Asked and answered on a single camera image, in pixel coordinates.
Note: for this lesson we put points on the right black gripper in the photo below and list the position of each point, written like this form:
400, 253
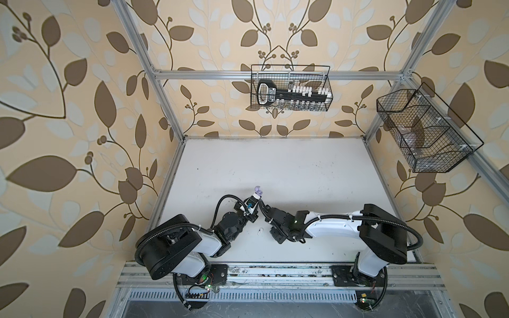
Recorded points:
276, 236

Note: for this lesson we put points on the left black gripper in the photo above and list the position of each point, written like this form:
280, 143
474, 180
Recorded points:
253, 219

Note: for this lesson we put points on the purple round charging case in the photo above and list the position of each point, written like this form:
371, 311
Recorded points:
258, 190

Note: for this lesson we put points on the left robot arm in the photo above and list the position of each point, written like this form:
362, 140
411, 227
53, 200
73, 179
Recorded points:
182, 248

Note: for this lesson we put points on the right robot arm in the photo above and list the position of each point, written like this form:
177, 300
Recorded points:
388, 239

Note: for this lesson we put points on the black tool with white bits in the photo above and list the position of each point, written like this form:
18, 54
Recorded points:
268, 93

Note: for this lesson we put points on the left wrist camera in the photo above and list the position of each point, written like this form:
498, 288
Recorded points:
252, 203

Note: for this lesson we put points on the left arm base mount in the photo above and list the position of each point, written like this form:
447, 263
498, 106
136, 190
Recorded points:
211, 275

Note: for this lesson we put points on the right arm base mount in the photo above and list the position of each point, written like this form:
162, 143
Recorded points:
343, 276

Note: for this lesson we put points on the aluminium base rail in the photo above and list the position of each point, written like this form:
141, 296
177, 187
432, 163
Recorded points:
293, 275

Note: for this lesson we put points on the black wire basket centre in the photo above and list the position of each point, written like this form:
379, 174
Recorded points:
281, 74

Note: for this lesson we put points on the black wire basket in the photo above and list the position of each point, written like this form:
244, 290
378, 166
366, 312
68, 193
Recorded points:
281, 74
431, 135

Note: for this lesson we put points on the black wire basket right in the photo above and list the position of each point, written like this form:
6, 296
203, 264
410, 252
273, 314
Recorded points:
431, 135

